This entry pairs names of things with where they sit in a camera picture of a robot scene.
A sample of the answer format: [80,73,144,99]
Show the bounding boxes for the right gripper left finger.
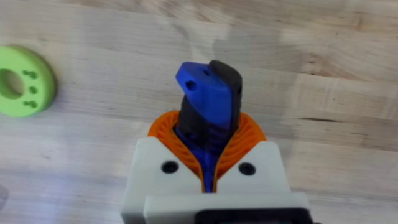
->
[120,110,205,224]

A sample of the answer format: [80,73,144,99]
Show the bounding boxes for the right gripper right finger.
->
[213,112,292,195]

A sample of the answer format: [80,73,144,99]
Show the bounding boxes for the blue electric screwdriver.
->
[172,60,244,194]

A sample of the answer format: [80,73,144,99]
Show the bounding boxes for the green disc with holes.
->
[0,45,58,118]

